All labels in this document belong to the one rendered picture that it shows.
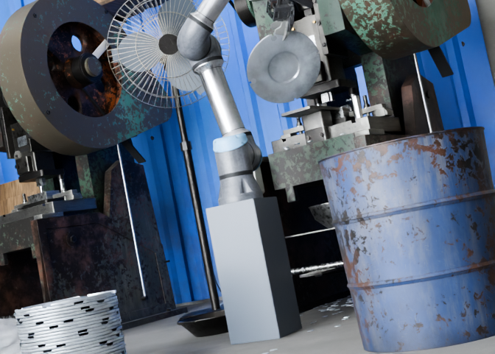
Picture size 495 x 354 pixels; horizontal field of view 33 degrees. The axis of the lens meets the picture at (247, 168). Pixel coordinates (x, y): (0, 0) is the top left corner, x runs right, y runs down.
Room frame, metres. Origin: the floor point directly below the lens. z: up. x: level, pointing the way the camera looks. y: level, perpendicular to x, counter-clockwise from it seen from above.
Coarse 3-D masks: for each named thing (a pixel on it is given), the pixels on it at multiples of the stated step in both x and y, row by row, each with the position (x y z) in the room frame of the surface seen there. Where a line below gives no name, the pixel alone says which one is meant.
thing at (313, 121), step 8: (288, 112) 3.17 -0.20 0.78; (296, 112) 3.15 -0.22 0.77; (304, 112) 3.18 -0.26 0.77; (312, 112) 3.23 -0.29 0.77; (320, 112) 3.23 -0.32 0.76; (328, 112) 3.27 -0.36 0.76; (304, 120) 3.27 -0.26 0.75; (312, 120) 3.25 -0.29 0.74; (320, 120) 3.23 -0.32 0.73; (328, 120) 3.26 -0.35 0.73; (304, 128) 3.27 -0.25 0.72; (312, 128) 3.26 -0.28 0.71; (320, 128) 3.24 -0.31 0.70; (312, 136) 3.26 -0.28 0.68; (320, 136) 3.23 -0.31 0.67; (328, 136) 3.23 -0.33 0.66
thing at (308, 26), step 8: (312, 16) 3.31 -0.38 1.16; (296, 24) 3.35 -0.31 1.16; (304, 24) 3.33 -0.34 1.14; (312, 24) 3.31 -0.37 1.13; (304, 32) 3.33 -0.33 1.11; (312, 32) 3.32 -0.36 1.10; (312, 40) 3.32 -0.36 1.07; (320, 48) 3.30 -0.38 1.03; (320, 56) 3.31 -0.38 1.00; (328, 56) 3.30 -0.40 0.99; (320, 64) 3.29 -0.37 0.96; (328, 64) 3.29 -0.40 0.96; (336, 64) 3.35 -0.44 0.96; (320, 72) 3.28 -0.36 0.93; (328, 72) 3.30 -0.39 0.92; (336, 72) 3.33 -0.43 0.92; (320, 80) 3.29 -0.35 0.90; (328, 80) 3.30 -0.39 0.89
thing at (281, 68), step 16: (256, 48) 3.02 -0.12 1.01; (272, 48) 3.04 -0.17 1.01; (288, 48) 3.05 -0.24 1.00; (304, 48) 3.07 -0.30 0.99; (256, 64) 3.05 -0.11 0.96; (272, 64) 3.08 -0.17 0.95; (288, 64) 3.09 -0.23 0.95; (304, 64) 3.11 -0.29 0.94; (256, 80) 3.09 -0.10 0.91; (272, 80) 3.11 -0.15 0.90; (288, 80) 3.13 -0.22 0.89; (304, 80) 3.14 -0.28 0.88; (272, 96) 3.14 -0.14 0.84; (288, 96) 3.16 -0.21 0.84
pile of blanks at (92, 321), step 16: (80, 304) 2.38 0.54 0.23; (96, 304) 2.32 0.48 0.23; (112, 304) 2.37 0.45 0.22; (16, 320) 2.36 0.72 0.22; (32, 320) 2.29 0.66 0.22; (48, 320) 2.37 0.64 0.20; (64, 320) 2.28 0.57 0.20; (80, 320) 2.29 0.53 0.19; (96, 320) 2.31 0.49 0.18; (112, 320) 2.36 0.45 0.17; (32, 336) 2.38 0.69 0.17; (48, 336) 2.28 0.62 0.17; (64, 336) 2.27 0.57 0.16; (80, 336) 2.28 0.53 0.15; (96, 336) 2.31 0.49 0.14; (112, 336) 2.35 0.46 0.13; (32, 352) 2.30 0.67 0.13; (48, 352) 2.29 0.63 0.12; (64, 352) 2.27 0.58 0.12; (80, 352) 2.28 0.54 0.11; (96, 352) 2.30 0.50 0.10; (112, 352) 2.41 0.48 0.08
